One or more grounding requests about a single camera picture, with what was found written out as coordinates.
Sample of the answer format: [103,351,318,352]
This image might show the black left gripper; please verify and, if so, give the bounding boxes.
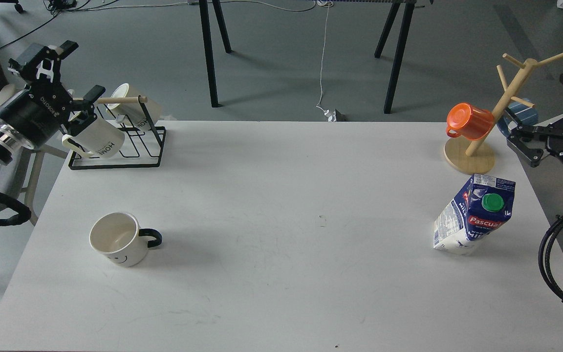
[0,41,106,150]

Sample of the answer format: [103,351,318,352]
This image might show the blue white milk carton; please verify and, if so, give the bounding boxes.
[433,174,516,255]

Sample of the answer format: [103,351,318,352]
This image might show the white smiley mug black handle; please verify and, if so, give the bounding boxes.
[89,212,163,267]

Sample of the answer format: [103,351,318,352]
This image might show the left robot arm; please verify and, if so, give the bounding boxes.
[0,41,105,226]

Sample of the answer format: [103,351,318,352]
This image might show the blue cup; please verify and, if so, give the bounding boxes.
[496,102,539,137]

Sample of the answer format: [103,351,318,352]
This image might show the orange cup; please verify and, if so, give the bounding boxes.
[445,103,494,141]

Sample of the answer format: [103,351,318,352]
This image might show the white HOME mug front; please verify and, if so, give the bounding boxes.
[61,116,125,158]

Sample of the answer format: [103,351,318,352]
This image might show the white home mug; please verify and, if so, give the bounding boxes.
[61,116,125,158]
[107,83,163,132]

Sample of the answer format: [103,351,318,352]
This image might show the white HOME mug rear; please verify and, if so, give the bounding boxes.
[107,83,163,132]

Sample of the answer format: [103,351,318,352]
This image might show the wooden mug tree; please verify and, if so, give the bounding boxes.
[444,53,563,175]

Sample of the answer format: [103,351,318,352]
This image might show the black table left legs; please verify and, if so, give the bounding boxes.
[197,0,233,109]

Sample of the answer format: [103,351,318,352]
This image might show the black table legs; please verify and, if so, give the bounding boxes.
[197,0,233,109]
[374,0,416,114]

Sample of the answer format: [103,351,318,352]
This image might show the black table right legs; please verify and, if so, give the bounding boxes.
[374,0,416,114]

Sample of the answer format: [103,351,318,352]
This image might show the power strip plug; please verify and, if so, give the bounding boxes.
[324,109,347,122]

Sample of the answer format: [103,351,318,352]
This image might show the black cable on floor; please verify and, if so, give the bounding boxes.
[0,0,121,53]

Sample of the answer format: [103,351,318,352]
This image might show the black wire mug rack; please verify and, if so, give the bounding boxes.
[68,96,166,170]

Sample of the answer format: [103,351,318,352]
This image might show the white power cable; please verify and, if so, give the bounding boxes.
[315,0,335,115]

